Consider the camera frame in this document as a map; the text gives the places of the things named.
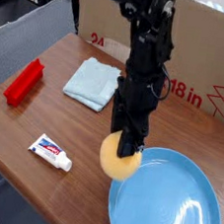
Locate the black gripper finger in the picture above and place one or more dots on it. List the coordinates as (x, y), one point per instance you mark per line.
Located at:
(130, 143)

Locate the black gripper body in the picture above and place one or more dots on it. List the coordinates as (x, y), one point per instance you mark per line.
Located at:
(134, 99)

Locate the yellow ball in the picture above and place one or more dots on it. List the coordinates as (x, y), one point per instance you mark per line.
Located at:
(117, 168)

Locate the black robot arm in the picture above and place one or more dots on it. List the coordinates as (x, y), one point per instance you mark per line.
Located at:
(150, 35)

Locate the blue plate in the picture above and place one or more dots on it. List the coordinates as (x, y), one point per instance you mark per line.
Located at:
(168, 188)

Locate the light blue folded cloth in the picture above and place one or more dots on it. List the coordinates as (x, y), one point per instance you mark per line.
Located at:
(92, 84)

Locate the white toothpaste tube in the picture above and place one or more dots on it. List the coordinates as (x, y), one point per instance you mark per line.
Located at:
(51, 153)

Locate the red plastic block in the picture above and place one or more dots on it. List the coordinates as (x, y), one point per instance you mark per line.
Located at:
(26, 80)

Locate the grey fabric partition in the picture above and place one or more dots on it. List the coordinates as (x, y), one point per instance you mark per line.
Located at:
(25, 39)

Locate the cardboard box wall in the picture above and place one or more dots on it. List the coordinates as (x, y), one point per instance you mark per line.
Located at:
(197, 65)

